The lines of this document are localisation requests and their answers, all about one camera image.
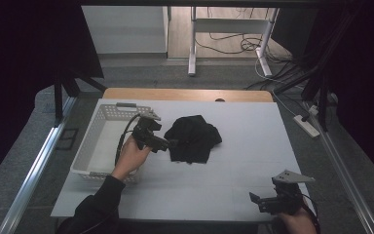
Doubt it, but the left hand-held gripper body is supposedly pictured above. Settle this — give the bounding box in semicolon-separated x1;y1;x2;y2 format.
131;110;163;152

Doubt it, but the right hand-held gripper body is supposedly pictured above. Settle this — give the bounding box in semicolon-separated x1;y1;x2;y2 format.
271;169;316;216

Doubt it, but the black cloth garment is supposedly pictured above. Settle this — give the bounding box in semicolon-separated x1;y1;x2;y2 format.
164;114;223;165

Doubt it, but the white perforated plastic basket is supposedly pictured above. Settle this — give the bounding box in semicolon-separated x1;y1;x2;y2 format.
70;102;154;183

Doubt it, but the person's right hand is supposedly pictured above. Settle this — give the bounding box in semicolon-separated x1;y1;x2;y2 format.
277;206;318;234

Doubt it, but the person's left hand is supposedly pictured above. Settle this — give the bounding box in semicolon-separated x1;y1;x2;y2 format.
111;135;154;181

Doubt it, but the white table mat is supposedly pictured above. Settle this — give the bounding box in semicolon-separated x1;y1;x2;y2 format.
50;98;315;222

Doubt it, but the wooden table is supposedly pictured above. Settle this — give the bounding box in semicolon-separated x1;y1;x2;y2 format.
101;87;276;103

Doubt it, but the white power strip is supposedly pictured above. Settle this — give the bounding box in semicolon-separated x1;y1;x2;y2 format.
292;114;321;138

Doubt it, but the black metal stand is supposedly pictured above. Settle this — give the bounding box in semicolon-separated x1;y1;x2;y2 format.
274;64;330;133
53;69;108;129

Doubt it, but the white cabinet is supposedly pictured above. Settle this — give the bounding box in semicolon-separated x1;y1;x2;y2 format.
81;5;170;55

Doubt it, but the black curtain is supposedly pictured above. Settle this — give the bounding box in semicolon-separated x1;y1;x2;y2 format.
0;0;105;193
272;0;374;181

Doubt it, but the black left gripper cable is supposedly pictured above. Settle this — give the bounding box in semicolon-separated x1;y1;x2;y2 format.
114;112;143;166

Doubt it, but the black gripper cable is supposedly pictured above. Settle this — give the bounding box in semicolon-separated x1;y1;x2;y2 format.
301;194;321;234
114;112;143;166

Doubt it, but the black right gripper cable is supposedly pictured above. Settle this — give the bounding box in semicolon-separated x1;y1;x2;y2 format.
301;194;321;234

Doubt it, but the aluminium floor rail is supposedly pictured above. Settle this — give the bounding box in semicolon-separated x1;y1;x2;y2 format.
303;101;374;234
0;97;78;234

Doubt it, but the white floor cable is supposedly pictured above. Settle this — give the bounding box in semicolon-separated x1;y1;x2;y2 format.
254;58;306;116

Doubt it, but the black floor cable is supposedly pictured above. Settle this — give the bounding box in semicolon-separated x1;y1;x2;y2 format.
194;32;264;57

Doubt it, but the bundle of black floor cables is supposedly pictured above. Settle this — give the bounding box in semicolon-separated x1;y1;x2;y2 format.
243;48;311;96

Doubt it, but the white desk frame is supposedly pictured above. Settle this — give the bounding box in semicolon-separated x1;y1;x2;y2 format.
188;6;281;78

